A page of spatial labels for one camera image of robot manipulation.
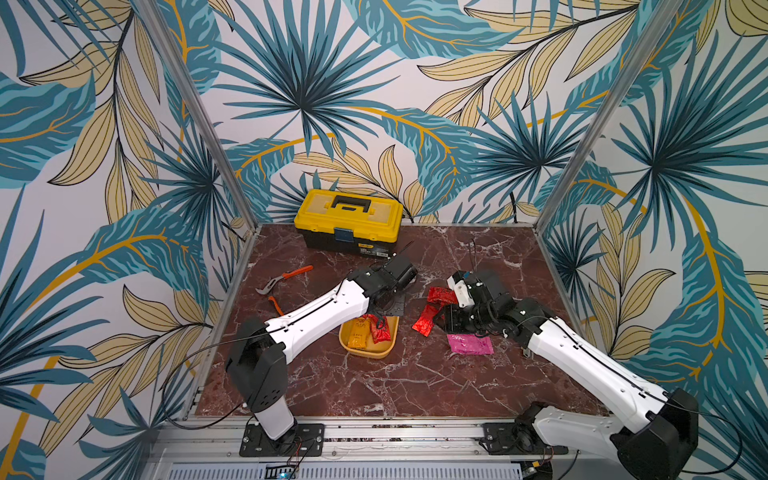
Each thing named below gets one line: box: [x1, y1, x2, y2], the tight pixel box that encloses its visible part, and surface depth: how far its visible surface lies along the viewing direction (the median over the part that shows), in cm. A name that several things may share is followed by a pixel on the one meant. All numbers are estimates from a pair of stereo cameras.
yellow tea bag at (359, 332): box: [348, 317, 371, 349], surface depth 88 cm
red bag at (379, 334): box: [362, 314, 391, 344], surface depth 90 cm
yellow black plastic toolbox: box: [294, 189, 404, 258], surface depth 102 cm
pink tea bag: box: [447, 334, 495, 355], surface depth 89 cm
